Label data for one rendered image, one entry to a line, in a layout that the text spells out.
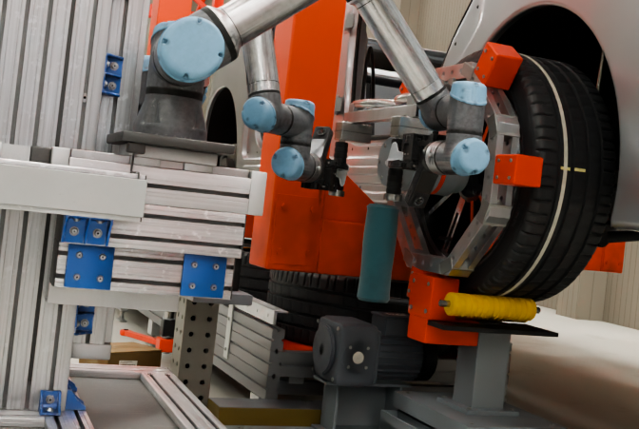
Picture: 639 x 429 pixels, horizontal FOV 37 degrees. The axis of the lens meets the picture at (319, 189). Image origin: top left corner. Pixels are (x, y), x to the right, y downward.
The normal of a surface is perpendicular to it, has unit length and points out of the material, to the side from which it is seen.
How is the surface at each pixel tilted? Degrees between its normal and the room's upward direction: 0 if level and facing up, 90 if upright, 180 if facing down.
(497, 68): 125
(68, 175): 90
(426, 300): 90
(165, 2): 90
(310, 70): 90
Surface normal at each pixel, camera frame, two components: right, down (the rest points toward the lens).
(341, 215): 0.38, 0.03
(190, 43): 0.17, 0.08
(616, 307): -0.93, -0.11
